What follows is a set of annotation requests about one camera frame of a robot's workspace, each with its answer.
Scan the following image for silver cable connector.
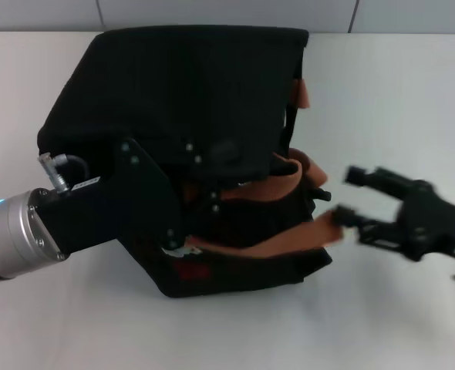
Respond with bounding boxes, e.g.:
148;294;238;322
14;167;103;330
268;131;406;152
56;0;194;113
37;152;92;193

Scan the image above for black food bag brown straps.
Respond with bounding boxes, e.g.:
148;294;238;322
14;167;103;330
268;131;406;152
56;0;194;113
36;27;334;299

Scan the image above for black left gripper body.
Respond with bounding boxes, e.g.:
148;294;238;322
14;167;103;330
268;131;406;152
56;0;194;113
29;136;184;258

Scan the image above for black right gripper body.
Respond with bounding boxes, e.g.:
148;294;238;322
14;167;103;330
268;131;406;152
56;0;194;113
394;179;455;266

